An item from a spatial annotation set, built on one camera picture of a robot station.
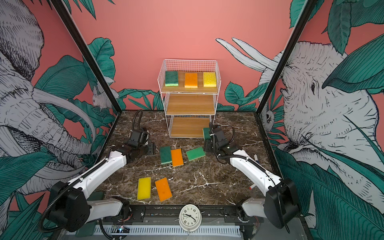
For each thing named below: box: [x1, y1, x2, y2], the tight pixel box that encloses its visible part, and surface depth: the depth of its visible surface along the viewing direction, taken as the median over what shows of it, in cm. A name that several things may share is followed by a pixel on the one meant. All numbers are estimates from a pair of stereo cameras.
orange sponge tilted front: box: [155, 177, 173, 202], surface depth 83 cm
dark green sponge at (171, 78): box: [165, 71, 179, 87], surface depth 78 cm
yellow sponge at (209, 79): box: [203, 72, 217, 88], surface depth 78 cm
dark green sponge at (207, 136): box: [203, 127, 211, 141], surface depth 86 cm
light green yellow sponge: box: [186, 146, 206, 162], surface depth 97 cm
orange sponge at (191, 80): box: [184, 73, 198, 89], surface depth 79 cm
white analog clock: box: [174, 204, 206, 236], surface depth 71 cm
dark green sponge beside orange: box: [160, 146, 172, 165], surface depth 97 cm
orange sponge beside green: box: [171, 148, 184, 167], surface depth 97 cm
